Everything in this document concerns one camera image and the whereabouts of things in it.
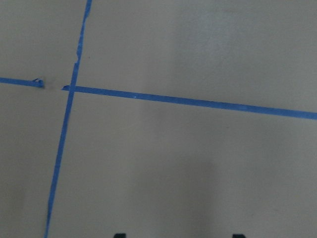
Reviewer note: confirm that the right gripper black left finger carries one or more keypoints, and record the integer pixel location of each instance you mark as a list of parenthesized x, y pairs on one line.
[(119, 235)]

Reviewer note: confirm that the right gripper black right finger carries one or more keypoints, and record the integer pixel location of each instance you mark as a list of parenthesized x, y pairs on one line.
[(238, 236)]

